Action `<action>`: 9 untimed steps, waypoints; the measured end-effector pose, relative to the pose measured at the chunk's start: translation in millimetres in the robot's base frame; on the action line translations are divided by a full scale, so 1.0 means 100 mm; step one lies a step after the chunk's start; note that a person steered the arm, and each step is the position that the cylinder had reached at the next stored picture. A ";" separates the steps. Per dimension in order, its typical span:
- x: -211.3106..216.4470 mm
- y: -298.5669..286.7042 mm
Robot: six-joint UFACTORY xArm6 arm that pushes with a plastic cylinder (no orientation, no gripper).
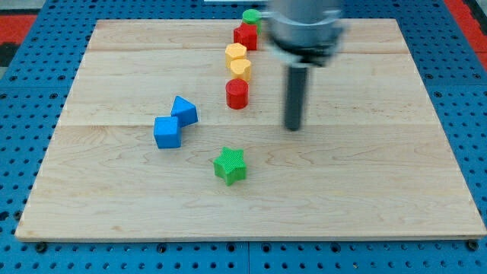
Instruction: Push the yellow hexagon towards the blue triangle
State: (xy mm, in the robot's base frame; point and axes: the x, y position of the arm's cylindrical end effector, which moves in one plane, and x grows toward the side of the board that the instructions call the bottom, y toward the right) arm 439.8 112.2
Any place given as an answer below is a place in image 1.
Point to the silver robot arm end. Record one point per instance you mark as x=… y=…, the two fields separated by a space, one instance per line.
x=307 y=31

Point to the blue triangle block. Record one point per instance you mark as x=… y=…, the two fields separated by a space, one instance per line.
x=184 y=111

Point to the yellow hexagon block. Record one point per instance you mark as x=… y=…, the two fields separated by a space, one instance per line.
x=233 y=52

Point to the green star block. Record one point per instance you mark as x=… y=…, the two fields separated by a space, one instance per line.
x=230 y=165

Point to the red cylinder block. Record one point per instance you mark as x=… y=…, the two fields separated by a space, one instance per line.
x=237 y=93

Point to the yellow heart block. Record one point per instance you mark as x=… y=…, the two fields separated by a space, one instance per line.
x=241 y=69

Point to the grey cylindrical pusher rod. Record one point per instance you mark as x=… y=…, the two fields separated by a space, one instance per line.
x=295 y=90

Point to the blue cube block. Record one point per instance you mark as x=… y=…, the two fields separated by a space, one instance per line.
x=167 y=132

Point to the light wooden board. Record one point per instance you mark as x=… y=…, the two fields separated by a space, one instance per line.
x=370 y=163

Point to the red star block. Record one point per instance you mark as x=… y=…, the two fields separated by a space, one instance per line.
x=246 y=35

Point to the green cylinder block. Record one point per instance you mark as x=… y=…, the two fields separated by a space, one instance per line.
x=253 y=17

